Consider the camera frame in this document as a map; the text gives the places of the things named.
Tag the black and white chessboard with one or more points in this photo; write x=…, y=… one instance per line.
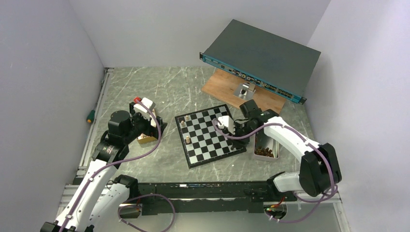
x=207, y=145

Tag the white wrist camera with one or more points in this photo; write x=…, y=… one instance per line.
x=144, y=106
x=226, y=122

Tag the silver metal stand bracket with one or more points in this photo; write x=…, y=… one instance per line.
x=245, y=91

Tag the white tray with dark pieces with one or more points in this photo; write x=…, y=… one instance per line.
x=265, y=148

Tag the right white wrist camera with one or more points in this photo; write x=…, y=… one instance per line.
x=226, y=122

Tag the gold tin tray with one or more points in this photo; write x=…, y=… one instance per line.
x=143, y=138

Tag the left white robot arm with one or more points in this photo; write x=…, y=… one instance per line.
x=88, y=207

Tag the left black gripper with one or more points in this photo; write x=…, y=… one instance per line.
x=150, y=130

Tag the orange green screwdriver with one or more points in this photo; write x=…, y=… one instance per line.
x=91, y=116

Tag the dark grey network switch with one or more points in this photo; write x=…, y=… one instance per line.
x=269, y=61

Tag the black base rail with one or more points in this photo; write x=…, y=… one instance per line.
x=200, y=197

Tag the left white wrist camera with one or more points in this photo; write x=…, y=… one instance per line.
x=144, y=106

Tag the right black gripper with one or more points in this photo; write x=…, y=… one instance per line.
x=241, y=142

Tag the wooden board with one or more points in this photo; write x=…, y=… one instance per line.
x=226, y=88

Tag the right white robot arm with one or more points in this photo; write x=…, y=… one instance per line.
x=319, y=171

